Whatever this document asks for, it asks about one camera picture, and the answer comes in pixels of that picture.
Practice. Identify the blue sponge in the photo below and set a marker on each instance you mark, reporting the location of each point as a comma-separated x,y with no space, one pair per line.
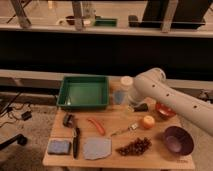
59,147

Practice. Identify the orange fruit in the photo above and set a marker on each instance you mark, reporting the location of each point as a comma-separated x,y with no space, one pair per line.
148,122

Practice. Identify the green plastic tray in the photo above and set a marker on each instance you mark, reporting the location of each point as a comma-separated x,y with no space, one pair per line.
84,92

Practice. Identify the small black brush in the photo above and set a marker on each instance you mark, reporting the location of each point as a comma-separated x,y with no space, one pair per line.
69,121

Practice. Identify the red bowl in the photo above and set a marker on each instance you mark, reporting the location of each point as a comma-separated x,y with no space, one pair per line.
163,111

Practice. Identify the clear jar with white lid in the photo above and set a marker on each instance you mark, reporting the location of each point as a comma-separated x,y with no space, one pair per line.
121,93

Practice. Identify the black rectangular block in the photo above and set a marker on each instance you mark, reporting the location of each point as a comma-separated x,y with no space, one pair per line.
142,108

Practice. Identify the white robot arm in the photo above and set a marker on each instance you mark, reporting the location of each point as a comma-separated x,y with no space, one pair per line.
152,84

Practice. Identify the grey cloth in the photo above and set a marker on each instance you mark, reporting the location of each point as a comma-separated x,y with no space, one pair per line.
96,148

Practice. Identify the purple bowl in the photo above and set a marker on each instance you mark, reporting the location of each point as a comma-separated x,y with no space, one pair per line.
178,140

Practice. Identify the bunch of dark grapes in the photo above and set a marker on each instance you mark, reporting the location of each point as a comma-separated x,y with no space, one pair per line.
135,148

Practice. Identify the silver fork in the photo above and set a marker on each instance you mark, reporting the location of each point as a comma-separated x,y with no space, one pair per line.
130,128

